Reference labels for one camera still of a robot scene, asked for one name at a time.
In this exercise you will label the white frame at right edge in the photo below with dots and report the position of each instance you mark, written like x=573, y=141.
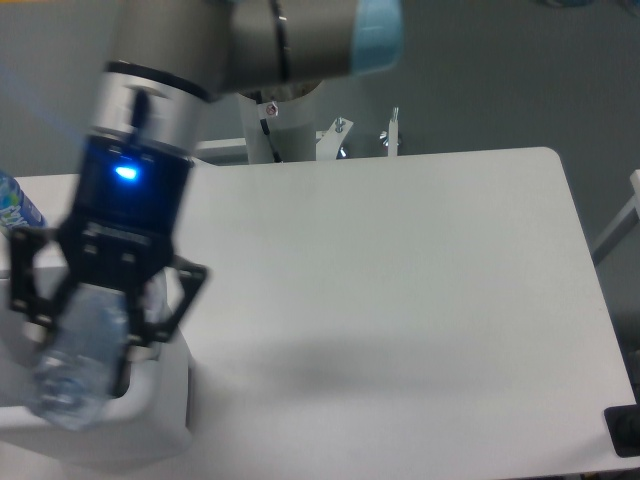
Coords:
x=621, y=225

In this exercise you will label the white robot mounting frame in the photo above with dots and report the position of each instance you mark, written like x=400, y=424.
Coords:
x=279, y=131

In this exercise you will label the black device at table edge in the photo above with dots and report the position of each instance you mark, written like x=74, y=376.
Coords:
x=623, y=426

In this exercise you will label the clear crushed plastic water bottle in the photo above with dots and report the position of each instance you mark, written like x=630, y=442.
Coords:
x=76, y=374

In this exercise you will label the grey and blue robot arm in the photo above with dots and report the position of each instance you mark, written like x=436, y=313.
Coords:
x=168, y=60

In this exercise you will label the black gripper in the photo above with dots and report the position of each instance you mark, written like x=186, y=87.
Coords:
x=118, y=235

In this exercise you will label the white plastic trash can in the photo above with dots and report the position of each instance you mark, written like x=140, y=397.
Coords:
x=150, y=420

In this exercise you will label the blue labelled bottle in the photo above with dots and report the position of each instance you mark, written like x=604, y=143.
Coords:
x=17, y=209

